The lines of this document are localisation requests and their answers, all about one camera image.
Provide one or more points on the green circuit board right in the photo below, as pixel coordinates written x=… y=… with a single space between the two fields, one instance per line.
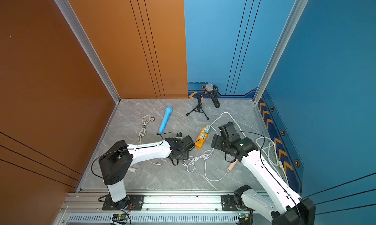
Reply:
x=245 y=219

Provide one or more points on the white cylinder object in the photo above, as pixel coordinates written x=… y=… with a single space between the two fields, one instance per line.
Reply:
x=132 y=170

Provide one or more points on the orange power strip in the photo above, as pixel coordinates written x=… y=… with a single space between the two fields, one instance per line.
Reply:
x=201 y=139

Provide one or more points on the teal charger cube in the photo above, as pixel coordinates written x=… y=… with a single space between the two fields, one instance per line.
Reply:
x=207 y=129

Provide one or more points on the black tripod stand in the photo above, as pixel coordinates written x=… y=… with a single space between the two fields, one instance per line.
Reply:
x=199 y=107

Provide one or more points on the green circuit board left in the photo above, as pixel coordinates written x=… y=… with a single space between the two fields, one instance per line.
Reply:
x=121 y=219

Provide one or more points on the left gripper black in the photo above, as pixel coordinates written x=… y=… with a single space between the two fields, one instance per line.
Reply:
x=186 y=157

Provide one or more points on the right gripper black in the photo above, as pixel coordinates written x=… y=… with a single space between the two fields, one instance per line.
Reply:
x=215 y=142

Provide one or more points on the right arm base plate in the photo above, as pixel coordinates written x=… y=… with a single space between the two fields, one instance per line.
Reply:
x=231 y=203

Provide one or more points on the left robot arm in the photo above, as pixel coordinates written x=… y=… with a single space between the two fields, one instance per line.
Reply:
x=114 y=164

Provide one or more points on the aluminium front rail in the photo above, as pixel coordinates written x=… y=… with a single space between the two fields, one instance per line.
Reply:
x=161 y=207

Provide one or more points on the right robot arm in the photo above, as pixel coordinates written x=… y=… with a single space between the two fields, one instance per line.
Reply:
x=284 y=206

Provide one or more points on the green circuit board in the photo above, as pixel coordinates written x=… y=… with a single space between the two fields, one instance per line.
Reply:
x=121 y=219
x=245 y=219

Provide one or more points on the blue cylindrical device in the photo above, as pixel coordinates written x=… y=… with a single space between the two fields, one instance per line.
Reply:
x=165 y=119

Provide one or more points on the pink electric toothbrush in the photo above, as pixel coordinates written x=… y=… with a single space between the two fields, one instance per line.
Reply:
x=231 y=166

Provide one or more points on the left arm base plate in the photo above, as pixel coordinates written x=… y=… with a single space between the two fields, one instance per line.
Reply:
x=129 y=203

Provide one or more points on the black microphone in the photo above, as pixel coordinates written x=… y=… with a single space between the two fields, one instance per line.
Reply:
x=211 y=91

